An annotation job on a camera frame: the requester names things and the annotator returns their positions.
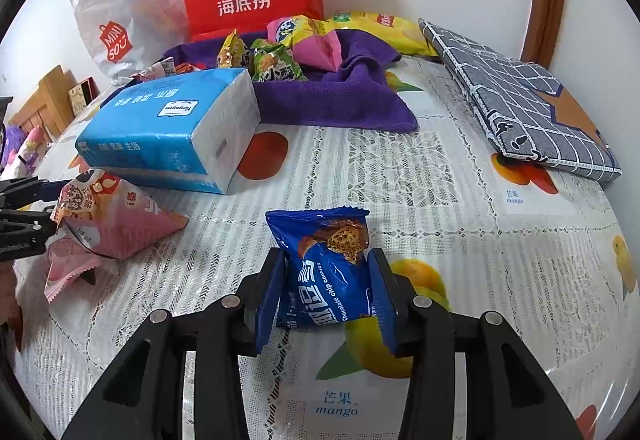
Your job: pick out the red snack packet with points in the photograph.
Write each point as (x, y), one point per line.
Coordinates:
(184, 68)

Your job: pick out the yellow chips bag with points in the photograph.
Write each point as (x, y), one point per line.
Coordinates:
(402, 34)

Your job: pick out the blue tissue pack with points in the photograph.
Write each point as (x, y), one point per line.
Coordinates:
(186, 132)

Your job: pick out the green snack packet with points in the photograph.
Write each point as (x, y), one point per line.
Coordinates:
(274, 62)

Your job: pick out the purple towel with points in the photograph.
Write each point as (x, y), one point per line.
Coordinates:
(356, 95)

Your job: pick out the small white red packets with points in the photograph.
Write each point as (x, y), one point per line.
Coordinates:
(160, 69)

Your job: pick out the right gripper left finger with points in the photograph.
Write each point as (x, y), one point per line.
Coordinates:
(236, 325)

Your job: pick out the pink white snack packet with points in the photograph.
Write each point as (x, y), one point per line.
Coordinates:
(67, 259)

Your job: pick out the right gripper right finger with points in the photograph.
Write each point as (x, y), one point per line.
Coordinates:
(417, 327)

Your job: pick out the yellow snack packet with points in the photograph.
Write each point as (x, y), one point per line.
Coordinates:
(233, 53)

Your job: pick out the grey checked fabric box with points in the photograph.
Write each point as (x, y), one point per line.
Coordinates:
(525, 111)

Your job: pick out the pink panda snack bag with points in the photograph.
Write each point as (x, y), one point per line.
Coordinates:
(111, 216)

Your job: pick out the purple plush toy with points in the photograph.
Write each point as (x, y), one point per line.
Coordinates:
(23, 161)

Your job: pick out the blue cookie packet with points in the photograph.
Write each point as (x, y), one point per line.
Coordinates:
(327, 279)

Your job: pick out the white Miniso plastic bag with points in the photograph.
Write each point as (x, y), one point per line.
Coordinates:
(124, 37)

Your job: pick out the pink yellow snack bag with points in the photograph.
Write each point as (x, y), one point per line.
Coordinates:
(310, 41)

